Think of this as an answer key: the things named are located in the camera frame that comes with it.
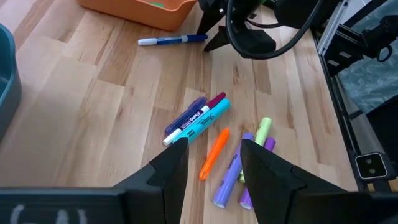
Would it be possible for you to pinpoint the teal chunky highlighter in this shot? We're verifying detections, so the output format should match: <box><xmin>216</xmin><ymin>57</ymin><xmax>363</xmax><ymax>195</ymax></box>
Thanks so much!
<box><xmin>172</xmin><ymin>98</ymin><xmax>231</xmax><ymax>146</ymax></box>

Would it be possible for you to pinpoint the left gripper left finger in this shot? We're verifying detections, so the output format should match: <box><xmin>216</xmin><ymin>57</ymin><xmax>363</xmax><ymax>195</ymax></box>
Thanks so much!
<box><xmin>113</xmin><ymin>136</ymin><xmax>190</xmax><ymax>224</ymax></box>

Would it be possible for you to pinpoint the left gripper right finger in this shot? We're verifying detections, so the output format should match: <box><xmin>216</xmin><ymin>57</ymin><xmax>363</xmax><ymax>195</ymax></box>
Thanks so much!
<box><xmin>241</xmin><ymin>139</ymin><xmax>352</xmax><ymax>224</ymax></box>

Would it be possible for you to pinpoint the black frame end cap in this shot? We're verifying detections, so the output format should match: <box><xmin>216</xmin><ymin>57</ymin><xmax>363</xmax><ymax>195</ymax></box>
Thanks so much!
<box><xmin>354</xmin><ymin>152</ymin><xmax>389</xmax><ymax>181</ymax></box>

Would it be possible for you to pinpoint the purple Expo marker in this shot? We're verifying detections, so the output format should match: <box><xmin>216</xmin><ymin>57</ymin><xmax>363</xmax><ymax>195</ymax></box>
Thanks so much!
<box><xmin>162</xmin><ymin>91</ymin><xmax>227</xmax><ymax>147</ymax></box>

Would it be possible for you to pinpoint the light green chunky highlighter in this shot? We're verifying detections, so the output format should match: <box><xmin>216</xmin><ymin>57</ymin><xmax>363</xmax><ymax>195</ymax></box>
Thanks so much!
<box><xmin>238</xmin><ymin>117</ymin><xmax>273</xmax><ymax>184</ymax></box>

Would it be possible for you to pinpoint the orange slim highlighter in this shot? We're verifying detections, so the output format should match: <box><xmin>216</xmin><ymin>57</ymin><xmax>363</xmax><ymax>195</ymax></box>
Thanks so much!
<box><xmin>198</xmin><ymin>127</ymin><xmax>230</xmax><ymax>181</ymax></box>

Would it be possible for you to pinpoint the teal plastic bin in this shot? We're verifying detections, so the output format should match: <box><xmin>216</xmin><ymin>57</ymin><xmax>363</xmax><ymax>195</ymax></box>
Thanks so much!
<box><xmin>0</xmin><ymin>23</ymin><xmax>22</xmax><ymax>141</ymax></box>

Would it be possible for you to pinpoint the lavender chunky highlighter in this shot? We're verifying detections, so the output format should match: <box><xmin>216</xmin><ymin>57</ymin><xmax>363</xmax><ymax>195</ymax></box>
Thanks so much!
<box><xmin>212</xmin><ymin>132</ymin><xmax>254</xmax><ymax>208</ymax></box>

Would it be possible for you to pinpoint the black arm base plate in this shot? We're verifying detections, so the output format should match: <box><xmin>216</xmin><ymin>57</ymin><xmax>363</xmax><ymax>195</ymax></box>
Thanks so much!
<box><xmin>322</xmin><ymin>40</ymin><xmax>377</xmax><ymax>77</ymax></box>

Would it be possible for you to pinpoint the purple slim highlighter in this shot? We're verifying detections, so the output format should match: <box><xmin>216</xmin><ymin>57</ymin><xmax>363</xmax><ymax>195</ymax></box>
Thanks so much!
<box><xmin>164</xmin><ymin>96</ymin><xmax>208</xmax><ymax>136</ymax></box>

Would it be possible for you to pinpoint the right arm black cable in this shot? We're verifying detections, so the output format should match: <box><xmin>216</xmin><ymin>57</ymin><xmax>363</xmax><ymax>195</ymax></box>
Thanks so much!
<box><xmin>225</xmin><ymin>0</ymin><xmax>325</xmax><ymax>60</ymax></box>

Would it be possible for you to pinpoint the orange plastic bin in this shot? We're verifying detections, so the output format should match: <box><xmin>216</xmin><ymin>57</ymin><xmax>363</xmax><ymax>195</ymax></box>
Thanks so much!
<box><xmin>77</xmin><ymin>0</ymin><xmax>198</xmax><ymax>32</ymax></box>

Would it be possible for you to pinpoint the purple chunky highlighter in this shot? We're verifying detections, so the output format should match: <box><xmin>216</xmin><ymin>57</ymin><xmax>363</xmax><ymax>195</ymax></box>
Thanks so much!
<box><xmin>239</xmin><ymin>136</ymin><xmax>277</xmax><ymax>210</ymax></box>

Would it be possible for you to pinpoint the blue Expo marker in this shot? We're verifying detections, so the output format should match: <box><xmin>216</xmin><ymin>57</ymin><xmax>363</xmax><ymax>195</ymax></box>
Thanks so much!
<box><xmin>137</xmin><ymin>34</ymin><xmax>208</xmax><ymax>47</ymax></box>

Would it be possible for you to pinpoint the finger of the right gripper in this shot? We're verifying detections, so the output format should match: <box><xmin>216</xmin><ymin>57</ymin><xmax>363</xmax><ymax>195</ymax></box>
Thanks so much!
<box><xmin>203</xmin><ymin>25</ymin><xmax>239</xmax><ymax>52</ymax></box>
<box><xmin>195</xmin><ymin>10</ymin><xmax>223</xmax><ymax>35</ymax></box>

